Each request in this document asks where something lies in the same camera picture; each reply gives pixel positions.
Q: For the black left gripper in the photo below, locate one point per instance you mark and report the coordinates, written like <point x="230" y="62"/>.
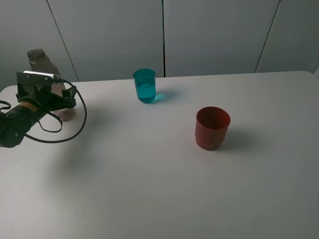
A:
<point x="41" y="99"/>

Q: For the clear plastic water bottle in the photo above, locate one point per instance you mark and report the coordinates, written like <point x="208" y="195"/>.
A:
<point x="40" y="62"/>

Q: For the teal transparent plastic cup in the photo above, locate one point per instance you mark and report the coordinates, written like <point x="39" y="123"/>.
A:
<point x="145" y="84"/>

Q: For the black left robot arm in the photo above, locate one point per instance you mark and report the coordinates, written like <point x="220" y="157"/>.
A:
<point x="14" y="126"/>

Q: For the red plastic cup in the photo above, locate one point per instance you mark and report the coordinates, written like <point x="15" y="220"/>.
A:
<point x="211" y="127"/>

